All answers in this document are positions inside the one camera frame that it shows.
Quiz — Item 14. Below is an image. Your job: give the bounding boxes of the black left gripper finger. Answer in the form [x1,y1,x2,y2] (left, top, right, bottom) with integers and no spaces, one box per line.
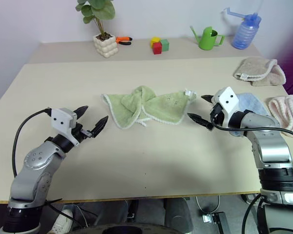
[90,116,109,139]
[73,105,89,121]

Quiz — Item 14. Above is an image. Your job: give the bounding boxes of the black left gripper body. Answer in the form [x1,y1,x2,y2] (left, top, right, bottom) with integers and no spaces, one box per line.
[72,123,93,144]

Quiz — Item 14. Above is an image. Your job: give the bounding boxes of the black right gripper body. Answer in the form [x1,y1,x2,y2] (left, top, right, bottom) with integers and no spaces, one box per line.
[209,102,229,128]

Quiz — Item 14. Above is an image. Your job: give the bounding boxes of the light blue towel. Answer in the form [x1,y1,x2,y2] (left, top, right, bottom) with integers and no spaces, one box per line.
[230,92,271,137]

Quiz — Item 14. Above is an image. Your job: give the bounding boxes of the light green towel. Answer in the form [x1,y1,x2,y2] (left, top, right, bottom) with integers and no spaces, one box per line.
[101,85,198,130]

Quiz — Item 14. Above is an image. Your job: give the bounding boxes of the beige folded towel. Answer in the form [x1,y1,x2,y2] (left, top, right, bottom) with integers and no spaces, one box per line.
[233,56,287,87]

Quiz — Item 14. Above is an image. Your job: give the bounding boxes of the pink towel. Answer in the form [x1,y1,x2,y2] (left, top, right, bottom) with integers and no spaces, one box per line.
[268,94,293,136]

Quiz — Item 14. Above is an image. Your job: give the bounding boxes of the green watering can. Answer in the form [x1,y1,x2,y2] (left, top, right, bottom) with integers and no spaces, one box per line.
[189,25,226,51]

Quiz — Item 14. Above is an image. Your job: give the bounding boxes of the green plant in white pot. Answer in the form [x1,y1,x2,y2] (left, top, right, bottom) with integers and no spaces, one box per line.
[75,0,119,59]

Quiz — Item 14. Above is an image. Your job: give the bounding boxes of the red block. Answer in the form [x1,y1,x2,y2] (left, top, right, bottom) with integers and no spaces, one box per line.
[152,42,163,55]

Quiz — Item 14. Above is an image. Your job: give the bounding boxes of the blue plastic spray bottle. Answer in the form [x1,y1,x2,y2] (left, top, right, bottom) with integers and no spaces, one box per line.
[221,0,262,49]

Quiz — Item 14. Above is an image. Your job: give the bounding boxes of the orange and black pliers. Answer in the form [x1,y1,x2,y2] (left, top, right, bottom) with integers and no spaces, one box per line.
[115,36,133,46]

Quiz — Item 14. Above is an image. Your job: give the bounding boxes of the white shoe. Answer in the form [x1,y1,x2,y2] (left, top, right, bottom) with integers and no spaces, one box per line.
[50,208,74,234]

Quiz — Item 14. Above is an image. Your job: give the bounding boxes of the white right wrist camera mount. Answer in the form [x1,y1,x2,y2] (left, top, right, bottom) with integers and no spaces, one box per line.
[211,86,242,128]

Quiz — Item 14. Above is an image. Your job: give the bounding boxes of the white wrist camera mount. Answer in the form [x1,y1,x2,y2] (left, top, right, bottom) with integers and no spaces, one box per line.
[50,107,80,147]
[211,86,242,128]

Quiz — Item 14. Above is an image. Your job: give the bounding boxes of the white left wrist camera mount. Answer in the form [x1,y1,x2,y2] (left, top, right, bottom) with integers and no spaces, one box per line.
[50,107,80,147]

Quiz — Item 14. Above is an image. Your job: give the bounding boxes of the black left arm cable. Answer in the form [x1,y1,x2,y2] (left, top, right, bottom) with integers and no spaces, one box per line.
[12,108,52,178]

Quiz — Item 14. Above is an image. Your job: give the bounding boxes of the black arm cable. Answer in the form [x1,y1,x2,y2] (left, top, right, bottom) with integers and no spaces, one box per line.
[12,108,52,178]
[209,111,293,144]

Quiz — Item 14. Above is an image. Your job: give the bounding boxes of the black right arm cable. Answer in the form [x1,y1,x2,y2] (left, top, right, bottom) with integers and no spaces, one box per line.
[209,111,293,144]

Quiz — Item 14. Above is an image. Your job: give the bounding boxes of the thin grey cable loop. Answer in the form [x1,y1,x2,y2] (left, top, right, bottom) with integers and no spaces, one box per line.
[195,195,221,215]

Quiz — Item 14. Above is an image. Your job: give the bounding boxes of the thick black looped cable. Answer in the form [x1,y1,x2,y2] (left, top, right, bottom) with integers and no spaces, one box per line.
[241,194,268,234]

